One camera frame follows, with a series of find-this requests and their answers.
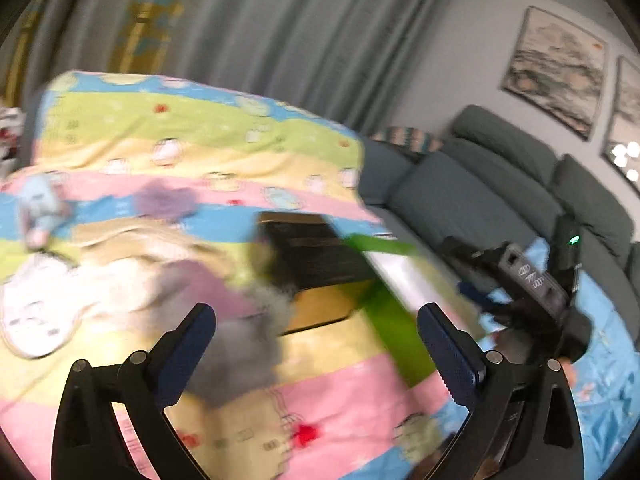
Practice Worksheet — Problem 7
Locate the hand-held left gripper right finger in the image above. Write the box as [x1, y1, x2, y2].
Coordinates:
[416, 302, 585, 480]

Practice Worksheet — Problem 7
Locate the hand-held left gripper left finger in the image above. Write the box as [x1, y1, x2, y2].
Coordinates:
[51, 303, 217, 480]

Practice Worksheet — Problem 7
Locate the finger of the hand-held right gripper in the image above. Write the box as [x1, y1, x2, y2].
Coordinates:
[457, 280, 521, 322]
[439, 236, 496, 267]

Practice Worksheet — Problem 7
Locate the grey fluffy cloth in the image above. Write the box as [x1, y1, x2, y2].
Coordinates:
[190, 280, 301, 406]

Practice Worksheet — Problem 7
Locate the bright green flat pack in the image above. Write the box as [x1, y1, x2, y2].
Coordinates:
[342, 232, 483, 386]

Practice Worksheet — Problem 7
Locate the black box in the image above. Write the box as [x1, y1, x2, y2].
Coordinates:
[257, 211, 376, 336]

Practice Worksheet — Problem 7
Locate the grey sofa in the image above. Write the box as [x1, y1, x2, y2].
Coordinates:
[360, 105, 640, 311]

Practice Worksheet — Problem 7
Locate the cream waffle towel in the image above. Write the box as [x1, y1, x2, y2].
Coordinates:
[75, 220, 241, 311]

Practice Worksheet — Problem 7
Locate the striped pillow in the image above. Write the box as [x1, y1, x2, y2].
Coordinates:
[372, 126, 446, 156]

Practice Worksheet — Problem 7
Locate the purple fluffy cloth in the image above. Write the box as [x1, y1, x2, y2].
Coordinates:
[135, 182, 201, 223]

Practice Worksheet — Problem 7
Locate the framed painting with glare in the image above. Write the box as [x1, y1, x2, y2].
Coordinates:
[601, 56, 640, 181]

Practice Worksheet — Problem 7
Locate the large framed landscape painting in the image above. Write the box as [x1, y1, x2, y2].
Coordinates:
[501, 6, 610, 142]

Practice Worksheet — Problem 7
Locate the blue plush toy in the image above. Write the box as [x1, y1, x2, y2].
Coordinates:
[17, 172, 71, 251]

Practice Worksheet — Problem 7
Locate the striped cartoon printed blanket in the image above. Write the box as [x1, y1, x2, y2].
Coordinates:
[0, 70, 481, 480]

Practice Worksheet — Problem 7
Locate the grey curtain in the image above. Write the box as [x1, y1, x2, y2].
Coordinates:
[30, 0, 471, 136]

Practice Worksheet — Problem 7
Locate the pile of clothes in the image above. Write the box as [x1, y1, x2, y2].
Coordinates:
[0, 105, 28, 176]

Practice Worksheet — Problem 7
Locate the yellow patterned curtain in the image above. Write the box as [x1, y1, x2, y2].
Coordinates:
[107, 0, 211, 81]

